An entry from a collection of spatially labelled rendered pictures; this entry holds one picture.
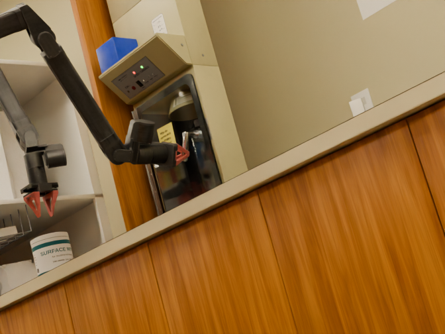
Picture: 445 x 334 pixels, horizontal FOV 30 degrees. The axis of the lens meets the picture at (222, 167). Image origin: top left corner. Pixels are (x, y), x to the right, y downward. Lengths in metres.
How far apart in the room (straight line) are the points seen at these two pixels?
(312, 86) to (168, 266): 0.87
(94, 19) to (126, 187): 0.61
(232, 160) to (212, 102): 0.19
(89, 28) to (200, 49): 0.46
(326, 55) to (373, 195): 1.05
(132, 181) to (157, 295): 0.55
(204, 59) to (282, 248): 0.85
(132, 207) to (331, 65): 0.79
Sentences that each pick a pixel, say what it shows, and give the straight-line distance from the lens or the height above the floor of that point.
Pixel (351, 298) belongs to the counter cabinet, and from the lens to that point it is 1.86.
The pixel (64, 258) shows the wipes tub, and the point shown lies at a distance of 2.87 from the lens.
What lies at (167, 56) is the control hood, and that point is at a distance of 2.57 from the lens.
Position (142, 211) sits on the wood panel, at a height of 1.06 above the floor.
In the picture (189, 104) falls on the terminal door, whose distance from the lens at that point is 2.56.
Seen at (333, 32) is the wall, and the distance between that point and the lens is 2.76.
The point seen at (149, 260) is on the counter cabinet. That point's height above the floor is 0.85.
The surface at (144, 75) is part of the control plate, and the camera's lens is 2.65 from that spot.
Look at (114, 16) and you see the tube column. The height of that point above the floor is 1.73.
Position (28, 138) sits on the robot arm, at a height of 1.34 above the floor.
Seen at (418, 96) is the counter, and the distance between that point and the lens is 1.69.
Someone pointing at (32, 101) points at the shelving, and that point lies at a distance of 4.11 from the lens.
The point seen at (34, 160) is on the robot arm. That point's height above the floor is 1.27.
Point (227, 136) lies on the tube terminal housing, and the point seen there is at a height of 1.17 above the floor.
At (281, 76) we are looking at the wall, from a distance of 2.89.
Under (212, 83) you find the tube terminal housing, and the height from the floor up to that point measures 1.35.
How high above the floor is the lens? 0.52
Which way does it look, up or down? 13 degrees up
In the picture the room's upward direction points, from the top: 15 degrees counter-clockwise
